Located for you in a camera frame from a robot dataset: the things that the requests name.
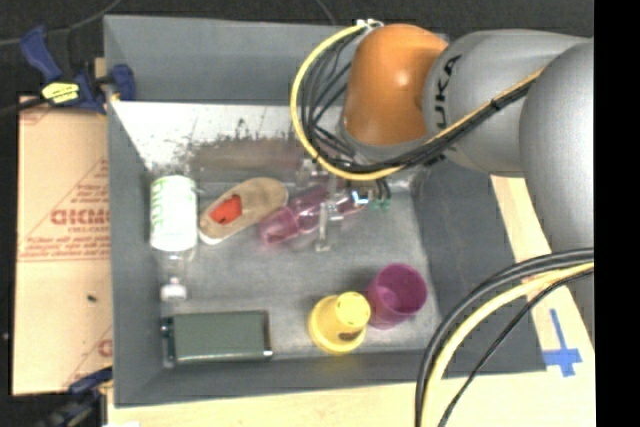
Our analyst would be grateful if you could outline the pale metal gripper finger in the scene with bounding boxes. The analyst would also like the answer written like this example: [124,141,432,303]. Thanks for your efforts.
[314,199,346,253]
[298,157,332,192]

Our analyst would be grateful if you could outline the pink clear plastic bottle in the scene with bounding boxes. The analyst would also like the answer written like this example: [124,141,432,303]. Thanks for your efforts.
[257,187,370,245]

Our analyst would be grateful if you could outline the beige shoe red inside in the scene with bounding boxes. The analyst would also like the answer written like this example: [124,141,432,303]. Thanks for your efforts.
[198,177,290,246]

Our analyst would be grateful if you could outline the grey metal bin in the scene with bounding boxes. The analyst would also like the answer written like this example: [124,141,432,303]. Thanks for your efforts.
[102,14,547,407]

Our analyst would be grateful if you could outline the purple cup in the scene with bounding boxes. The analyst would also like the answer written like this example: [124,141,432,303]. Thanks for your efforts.
[363,262,429,331]

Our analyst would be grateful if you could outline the yellow cup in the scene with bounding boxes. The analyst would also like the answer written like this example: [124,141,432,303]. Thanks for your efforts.
[307,290,373,355]

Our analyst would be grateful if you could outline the clear plastic bottle white label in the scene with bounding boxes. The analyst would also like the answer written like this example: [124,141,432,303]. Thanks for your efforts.
[149,173,199,302]

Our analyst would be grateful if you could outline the dark green flat block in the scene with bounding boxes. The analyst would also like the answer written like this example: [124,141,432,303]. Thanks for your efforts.
[159,309,274,365]

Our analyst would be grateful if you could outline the brown cardboard board red print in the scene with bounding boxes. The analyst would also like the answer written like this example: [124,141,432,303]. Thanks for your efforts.
[11,96,114,397]

